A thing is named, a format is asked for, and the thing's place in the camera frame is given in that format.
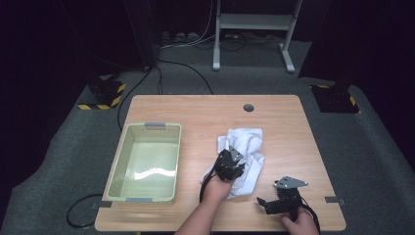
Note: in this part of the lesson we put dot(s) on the person's left hand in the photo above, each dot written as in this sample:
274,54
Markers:
217,192

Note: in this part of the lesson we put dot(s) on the white metal stand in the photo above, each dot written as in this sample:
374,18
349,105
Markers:
254,21

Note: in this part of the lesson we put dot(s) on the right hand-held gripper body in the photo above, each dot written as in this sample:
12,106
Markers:
288,197

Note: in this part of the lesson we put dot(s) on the dark power strip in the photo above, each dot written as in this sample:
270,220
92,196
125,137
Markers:
179,36

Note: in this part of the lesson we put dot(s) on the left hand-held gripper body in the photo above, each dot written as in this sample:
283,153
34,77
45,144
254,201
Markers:
226,166

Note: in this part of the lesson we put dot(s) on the person's right hand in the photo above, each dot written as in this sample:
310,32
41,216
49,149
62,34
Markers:
303,225

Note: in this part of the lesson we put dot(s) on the grey table edge bracket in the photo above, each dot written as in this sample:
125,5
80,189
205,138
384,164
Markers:
101,204
334,200

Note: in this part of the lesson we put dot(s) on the pale green plastic basket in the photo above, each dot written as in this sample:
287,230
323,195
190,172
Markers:
150,163

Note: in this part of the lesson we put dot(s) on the black yellow striped stand base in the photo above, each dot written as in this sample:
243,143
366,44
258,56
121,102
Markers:
104,94
336,99

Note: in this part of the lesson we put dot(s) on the white towel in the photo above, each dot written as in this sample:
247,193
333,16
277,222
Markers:
249,143

